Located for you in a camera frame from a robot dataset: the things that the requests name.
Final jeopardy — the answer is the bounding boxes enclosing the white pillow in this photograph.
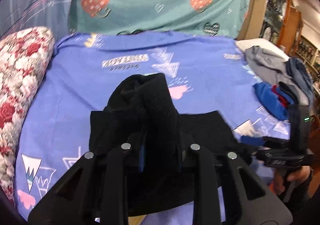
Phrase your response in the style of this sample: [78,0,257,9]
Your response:
[235,39,288,60]

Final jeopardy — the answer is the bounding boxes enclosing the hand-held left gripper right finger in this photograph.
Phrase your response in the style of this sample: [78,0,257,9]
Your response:
[179,140,293,225]

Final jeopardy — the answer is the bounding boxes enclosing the wooden display cabinet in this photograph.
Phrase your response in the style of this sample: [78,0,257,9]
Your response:
[237,0,320,75]

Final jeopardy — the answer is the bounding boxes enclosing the bright blue garment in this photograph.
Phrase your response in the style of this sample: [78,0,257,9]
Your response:
[253,82,292,121]

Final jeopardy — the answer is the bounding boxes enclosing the red garment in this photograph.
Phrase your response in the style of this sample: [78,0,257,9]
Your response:
[271,85,288,108]

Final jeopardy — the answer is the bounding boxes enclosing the person's right hand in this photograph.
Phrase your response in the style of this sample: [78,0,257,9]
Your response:
[274,165,313,195]

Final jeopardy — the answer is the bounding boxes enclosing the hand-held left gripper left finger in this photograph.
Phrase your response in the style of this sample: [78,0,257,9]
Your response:
[27,140,145,225]

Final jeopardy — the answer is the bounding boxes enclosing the black pants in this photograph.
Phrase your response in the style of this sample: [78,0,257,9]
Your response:
[89,73,253,218]

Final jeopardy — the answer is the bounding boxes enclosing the red floral pillow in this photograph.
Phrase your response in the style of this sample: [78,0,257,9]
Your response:
[0,26,55,205]

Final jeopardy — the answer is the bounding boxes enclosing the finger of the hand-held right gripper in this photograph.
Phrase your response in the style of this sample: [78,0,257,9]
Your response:
[240,135,290,149]

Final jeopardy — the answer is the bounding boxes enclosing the grey garment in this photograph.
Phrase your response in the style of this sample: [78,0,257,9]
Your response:
[244,46,310,105]

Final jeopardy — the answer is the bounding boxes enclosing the navy garment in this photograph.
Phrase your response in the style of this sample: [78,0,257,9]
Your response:
[285,57,314,100]

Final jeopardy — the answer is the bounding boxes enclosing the small black garment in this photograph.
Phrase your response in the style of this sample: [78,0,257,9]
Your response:
[279,81,300,105]

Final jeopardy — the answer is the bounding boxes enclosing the blue printed bedsheet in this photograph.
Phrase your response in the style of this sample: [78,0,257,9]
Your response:
[15,30,293,225]

